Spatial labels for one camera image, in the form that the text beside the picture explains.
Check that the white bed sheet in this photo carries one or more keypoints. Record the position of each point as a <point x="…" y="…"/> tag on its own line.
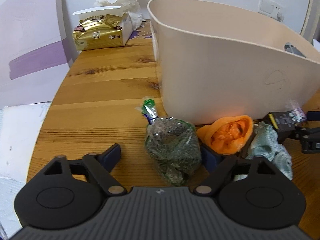
<point x="20" y="127"/>

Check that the cartoon kitty blind box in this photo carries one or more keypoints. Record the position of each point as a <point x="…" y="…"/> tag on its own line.
<point x="295" y="112"/>

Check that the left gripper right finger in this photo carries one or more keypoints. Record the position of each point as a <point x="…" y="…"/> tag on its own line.
<point x="220" y="168"/>

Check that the gold tissue pack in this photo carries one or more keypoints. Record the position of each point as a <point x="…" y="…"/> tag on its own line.
<point x="102" y="27"/>

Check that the white wooden shelf frame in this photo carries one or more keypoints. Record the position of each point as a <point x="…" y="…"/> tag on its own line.
<point x="310" y="29"/>

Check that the white wall socket plate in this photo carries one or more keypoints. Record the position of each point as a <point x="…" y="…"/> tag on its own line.
<point x="271" y="9"/>

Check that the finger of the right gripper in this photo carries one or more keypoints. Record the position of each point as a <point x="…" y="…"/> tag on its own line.
<point x="309" y="139"/>
<point x="313" y="115"/>

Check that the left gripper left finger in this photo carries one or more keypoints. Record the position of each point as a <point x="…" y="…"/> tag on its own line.
<point x="99" y="167"/>

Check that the clear bag of dried herbs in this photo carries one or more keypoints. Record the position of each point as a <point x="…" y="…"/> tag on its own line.
<point x="172" y="144"/>

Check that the beige plastic storage basket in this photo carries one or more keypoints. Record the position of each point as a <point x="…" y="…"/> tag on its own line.
<point x="215" y="60"/>

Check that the black small box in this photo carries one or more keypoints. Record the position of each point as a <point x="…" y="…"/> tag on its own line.
<point x="284" y="123"/>

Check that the pink purple bed headboard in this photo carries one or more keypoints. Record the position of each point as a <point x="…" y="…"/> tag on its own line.
<point x="35" y="52"/>

